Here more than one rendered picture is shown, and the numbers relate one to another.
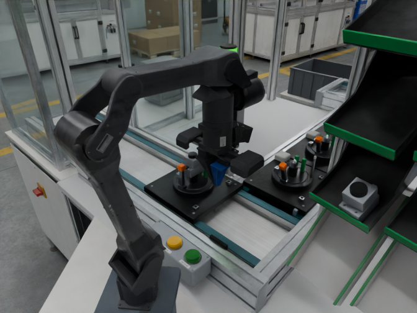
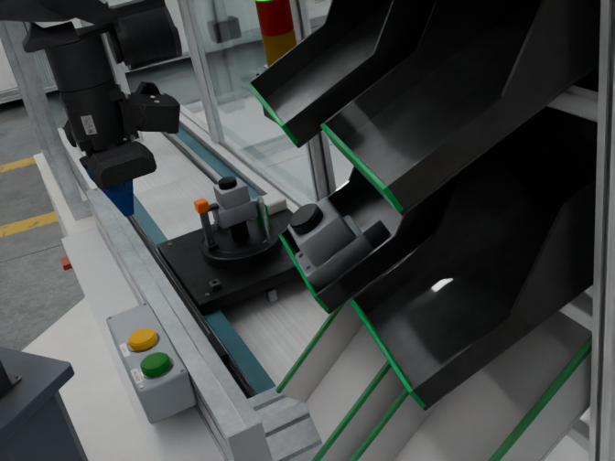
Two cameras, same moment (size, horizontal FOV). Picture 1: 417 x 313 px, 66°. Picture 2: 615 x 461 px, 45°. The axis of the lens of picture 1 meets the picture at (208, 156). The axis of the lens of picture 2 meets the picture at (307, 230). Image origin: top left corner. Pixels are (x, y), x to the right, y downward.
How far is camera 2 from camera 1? 53 cm
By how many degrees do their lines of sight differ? 23
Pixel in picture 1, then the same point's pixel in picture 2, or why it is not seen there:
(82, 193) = (88, 258)
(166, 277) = (39, 374)
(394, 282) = (438, 444)
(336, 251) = (368, 372)
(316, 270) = (331, 410)
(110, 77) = not seen: outside the picture
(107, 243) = (80, 340)
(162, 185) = (188, 243)
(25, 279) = not seen: hidden behind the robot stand
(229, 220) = (287, 318)
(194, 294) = (163, 442)
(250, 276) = (234, 413)
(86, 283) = not seen: hidden behind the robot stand
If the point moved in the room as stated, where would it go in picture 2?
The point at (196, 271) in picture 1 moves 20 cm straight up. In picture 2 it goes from (148, 390) to (104, 262)
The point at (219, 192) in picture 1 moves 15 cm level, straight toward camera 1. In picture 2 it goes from (282, 262) to (238, 316)
